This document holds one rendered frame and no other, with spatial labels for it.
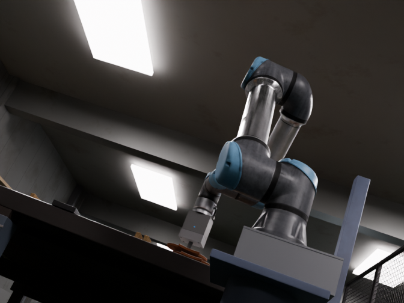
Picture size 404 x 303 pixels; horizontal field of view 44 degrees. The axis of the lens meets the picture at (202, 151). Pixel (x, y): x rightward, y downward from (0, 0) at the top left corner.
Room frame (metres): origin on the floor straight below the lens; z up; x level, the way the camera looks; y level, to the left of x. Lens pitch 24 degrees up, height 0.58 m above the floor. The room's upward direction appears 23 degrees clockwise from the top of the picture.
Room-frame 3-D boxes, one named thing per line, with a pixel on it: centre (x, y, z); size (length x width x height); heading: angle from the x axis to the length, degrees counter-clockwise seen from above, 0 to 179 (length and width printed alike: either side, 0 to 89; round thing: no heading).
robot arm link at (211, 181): (1.62, -0.11, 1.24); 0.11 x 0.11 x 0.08; 4
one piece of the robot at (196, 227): (1.73, -0.09, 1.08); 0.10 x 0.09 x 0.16; 161
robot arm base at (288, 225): (1.20, -0.26, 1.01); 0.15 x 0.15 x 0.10
